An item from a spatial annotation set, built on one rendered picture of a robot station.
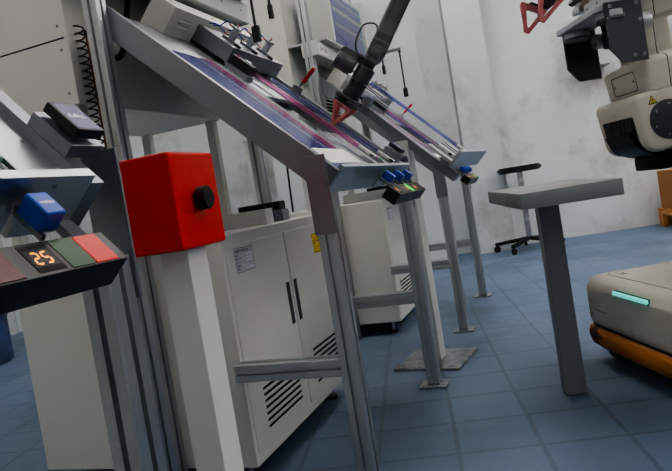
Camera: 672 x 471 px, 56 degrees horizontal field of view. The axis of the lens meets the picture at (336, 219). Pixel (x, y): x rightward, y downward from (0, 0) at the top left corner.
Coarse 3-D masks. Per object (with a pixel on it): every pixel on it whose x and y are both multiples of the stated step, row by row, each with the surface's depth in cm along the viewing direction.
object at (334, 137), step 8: (328, 136) 174; (336, 136) 182; (336, 144) 170; (344, 144) 176; (352, 144) 185; (360, 144) 194; (352, 152) 173; (360, 152) 181; (360, 160) 169; (368, 160) 172; (376, 160) 183; (384, 160) 193
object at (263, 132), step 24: (120, 24) 151; (144, 48) 150; (168, 48) 149; (168, 72) 148; (192, 72) 146; (192, 96) 147; (216, 96) 144; (240, 120) 143; (264, 120) 141; (264, 144) 142; (288, 144) 140; (336, 168) 137
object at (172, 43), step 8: (136, 24) 160; (144, 24) 166; (152, 32) 162; (160, 32) 169; (160, 40) 159; (168, 40) 165; (176, 40) 172; (184, 40) 180; (176, 48) 162; (184, 48) 168; (192, 48) 175; (200, 56) 171; (208, 56) 179; (256, 80) 189; (256, 88) 177; (264, 88) 183; (272, 88) 191; (280, 88) 202; (272, 96) 180; (280, 96) 188; (280, 104) 203; (304, 104) 202
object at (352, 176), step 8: (344, 168) 139; (352, 168) 145; (360, 168) 151; (368, 168) 157; (376, 168) 164; (384, 168) 172; (392, 168) 181; (400, 168) 191; (344, 176) 143; (352, 176) 149; (360, 176) 155; (368, 176) 162; (376, 176) 170; (336, 184) 142; (344, 184) 147; (352, 184) 154; (360, 184) 161; (368, 184) 168; (376, 184) 176; (384, 184) 185
